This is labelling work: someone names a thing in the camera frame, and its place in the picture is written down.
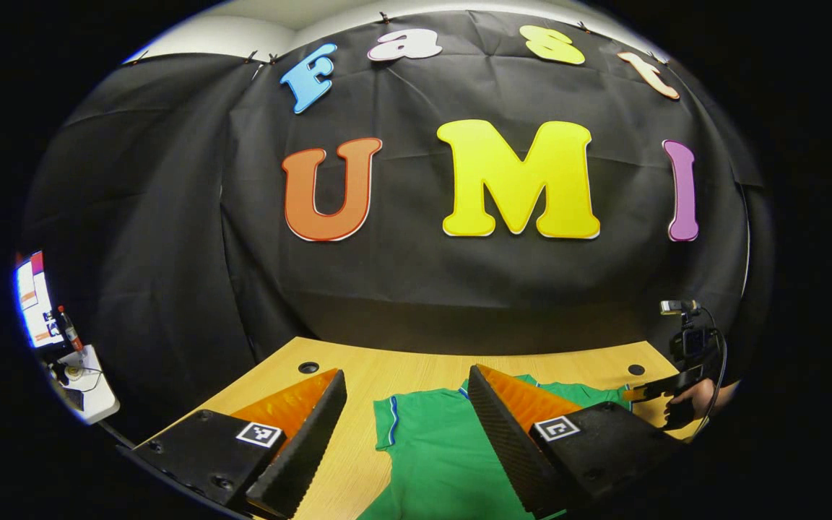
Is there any lit computer monitor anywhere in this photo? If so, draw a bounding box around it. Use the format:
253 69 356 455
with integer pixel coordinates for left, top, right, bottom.
14 251 63 350

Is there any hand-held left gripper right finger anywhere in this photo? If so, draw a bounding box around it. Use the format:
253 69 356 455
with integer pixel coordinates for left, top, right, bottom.
467 364 684 519

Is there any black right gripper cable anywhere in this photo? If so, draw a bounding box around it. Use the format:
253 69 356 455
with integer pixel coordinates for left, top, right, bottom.
698 306 729 423

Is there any green T-shirt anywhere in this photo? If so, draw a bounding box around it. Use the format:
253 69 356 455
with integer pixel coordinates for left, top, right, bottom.
358 374 637 520

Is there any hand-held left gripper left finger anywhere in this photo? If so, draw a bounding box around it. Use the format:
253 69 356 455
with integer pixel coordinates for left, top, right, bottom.
131 368 348 519

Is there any small red bottle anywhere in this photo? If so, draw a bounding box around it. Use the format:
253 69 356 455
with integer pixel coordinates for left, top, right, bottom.
57 305 85 352

